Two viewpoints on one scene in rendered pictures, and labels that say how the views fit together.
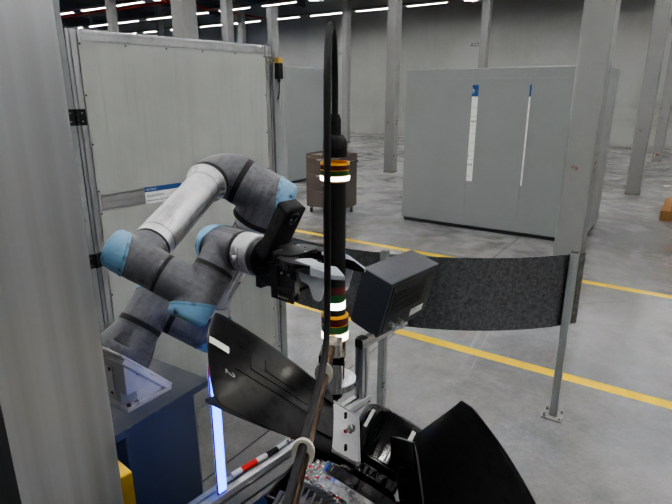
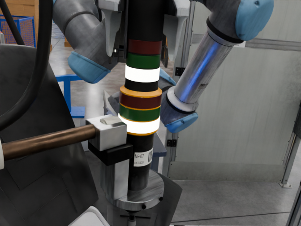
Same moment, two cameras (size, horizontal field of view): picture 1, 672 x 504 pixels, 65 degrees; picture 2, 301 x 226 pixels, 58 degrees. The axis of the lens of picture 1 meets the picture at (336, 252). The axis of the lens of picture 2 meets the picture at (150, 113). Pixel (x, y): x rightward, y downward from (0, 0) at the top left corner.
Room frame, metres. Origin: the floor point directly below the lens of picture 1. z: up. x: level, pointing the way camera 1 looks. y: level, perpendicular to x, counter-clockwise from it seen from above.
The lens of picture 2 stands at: (0.58, -0.19, 1.49)
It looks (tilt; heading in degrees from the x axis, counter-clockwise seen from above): 22 degrees down; 43
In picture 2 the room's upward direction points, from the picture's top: 5 degrees clockwise
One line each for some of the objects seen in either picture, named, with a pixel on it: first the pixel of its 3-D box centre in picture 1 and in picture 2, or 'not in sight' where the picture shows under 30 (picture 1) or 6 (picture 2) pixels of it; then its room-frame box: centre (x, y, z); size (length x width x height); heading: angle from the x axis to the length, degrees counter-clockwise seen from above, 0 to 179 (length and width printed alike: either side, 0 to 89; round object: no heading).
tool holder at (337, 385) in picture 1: (334, 359); (129, 157); (0.76, 0.00, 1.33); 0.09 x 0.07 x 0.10; 174
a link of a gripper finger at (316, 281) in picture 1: (318, 283); (113, 25); (0.75, 0.03, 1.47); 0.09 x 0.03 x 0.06; 39
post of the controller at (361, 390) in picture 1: (361, 367); (300, 206); (1.41, -0.08, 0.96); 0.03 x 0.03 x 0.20; 49
